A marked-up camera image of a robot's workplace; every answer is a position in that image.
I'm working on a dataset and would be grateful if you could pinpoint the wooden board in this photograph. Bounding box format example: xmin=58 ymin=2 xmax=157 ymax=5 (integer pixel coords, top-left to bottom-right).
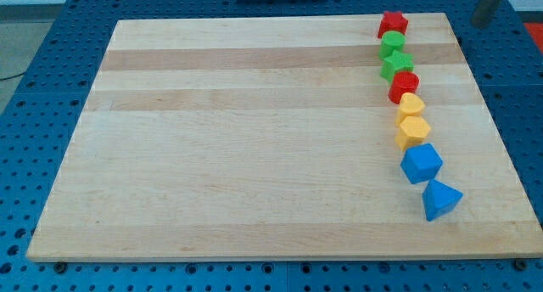
xmin=27 ymin=13 xmax=542 ymax=262

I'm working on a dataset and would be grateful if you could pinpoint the green star block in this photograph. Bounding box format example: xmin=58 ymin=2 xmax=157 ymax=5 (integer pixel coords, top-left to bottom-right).
xmin=380 ymin=50 xmax=414 ymax=82

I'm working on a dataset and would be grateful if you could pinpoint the red star block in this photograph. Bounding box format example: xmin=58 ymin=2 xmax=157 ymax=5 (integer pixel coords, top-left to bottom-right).
xmin=377 ymin=11 xmax=409 ymax=38

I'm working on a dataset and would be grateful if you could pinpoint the yellow hexagon block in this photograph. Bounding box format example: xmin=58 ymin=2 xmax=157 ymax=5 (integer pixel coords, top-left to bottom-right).
xmin=395 ymin=116 xmax=431 ymax=151

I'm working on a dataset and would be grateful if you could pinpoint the red cylinder block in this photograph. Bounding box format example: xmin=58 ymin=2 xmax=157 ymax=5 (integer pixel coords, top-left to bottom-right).
xmin=388 ymin=71 xmax=420 ymax=104

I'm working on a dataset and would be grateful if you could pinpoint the yellow heart block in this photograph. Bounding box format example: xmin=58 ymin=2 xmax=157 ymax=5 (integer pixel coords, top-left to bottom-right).
xmin=395 ymin=93 xmax=426 ymax=126

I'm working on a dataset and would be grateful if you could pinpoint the blue cube block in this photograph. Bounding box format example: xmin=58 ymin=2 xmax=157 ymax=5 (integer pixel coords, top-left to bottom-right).
xmin=400 ymin=143 xmax=443 ymax=184

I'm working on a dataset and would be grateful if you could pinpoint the green cylinder block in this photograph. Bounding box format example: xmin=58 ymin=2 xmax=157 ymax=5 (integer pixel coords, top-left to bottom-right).
xmin=378 ymin=31 xmax=406 ymax=59

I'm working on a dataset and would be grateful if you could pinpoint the blue triangle block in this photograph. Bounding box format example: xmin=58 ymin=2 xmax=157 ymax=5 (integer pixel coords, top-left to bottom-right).
xmin=422 ymin=179 xmax=463 ymax=222

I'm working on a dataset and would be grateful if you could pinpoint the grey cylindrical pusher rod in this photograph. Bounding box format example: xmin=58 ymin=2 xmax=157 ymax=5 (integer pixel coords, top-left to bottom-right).
xmin=470 ymin=0 xmax=502 ymax=29

